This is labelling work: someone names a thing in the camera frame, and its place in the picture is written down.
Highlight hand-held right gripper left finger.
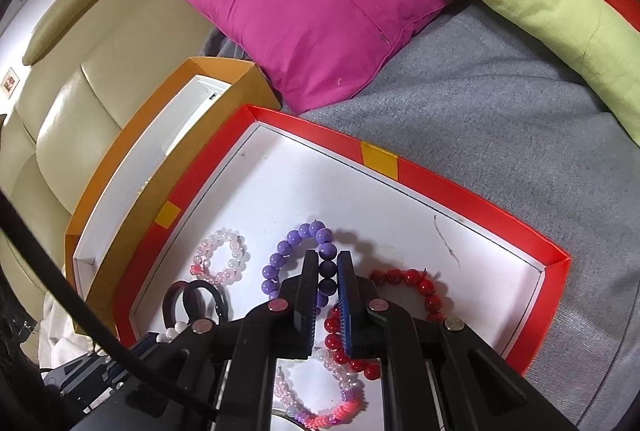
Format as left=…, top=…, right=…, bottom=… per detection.
left=150, top=249, right=321, bottom=431

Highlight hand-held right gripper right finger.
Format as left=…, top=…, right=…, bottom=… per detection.
left=336, top=251, right=581, bottom=431

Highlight purple bead bracelet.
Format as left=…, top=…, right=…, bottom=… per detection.
left=261, top=220, right=337, bottom=317

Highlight clear bead bracelet red charm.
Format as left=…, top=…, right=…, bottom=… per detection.
left=189, top=228, right=249, bottom=286

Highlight black hair tie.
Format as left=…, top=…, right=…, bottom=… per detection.
left=182, top=280, right=232, bottom=324

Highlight white bead bracelet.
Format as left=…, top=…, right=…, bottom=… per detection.
left=156, top=322, right=188, bottom=343

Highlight red cardboard box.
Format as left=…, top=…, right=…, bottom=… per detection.
left=112, top=104, right=572, bottom=377

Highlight white cloth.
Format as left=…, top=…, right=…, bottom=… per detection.
left=37, top=291, right=121, bottom=372

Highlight dark maroon bangle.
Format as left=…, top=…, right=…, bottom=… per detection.
left=162, top=281, right=193, bottom=329

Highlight orange cardboard box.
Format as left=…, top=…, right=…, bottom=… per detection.
left=65, top=57, right=283, bottom=337

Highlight beige sofa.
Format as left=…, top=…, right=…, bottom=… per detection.
left=0, top=0, right=261, bottom=312

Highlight magenta pillow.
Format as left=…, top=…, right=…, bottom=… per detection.
left=168, top=0, right=463, bottom=116

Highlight black cable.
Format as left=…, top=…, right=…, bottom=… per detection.
left=0, top=191, right=216, bottom=422

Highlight clear and coral bead bracelet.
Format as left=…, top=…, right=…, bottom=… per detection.
left=274, top=346, right=366, bottom=429

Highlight small framed wall picture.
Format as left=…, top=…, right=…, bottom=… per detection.
left=1, top=67, right=19, bottom=99

